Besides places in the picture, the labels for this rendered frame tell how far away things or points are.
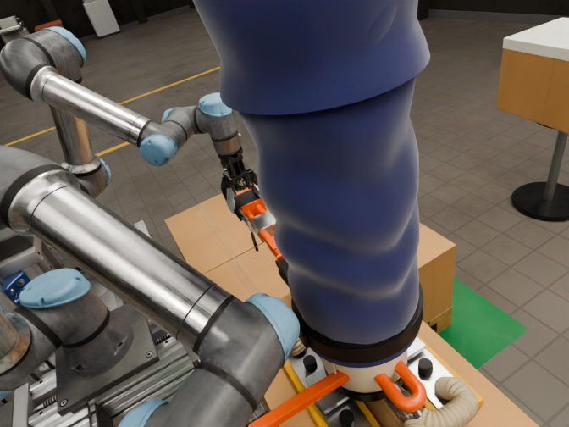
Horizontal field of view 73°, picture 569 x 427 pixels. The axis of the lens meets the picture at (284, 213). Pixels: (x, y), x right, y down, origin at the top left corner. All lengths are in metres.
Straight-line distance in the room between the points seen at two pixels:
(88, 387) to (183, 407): 0.63
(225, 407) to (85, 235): 0.24
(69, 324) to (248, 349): 0.56
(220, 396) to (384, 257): 0.26
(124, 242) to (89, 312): 0.48
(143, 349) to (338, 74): 0.80
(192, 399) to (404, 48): 0.38
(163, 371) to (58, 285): 0.35
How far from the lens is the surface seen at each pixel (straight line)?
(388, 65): 0.39
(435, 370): 0.89
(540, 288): 2.42
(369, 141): 0.41
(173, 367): 1.08
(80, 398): 1.01
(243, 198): 1.21
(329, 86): 0.37
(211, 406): 0.40
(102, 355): 0.99
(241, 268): 1.81
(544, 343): 2.21
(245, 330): 0.42
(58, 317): 0.91
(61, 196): 0.52
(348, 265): 0.51
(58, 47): 1.22
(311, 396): 0.74
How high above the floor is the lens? 1.74
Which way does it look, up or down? 36 degrees down
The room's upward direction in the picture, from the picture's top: 15 degrees counter-clockwise
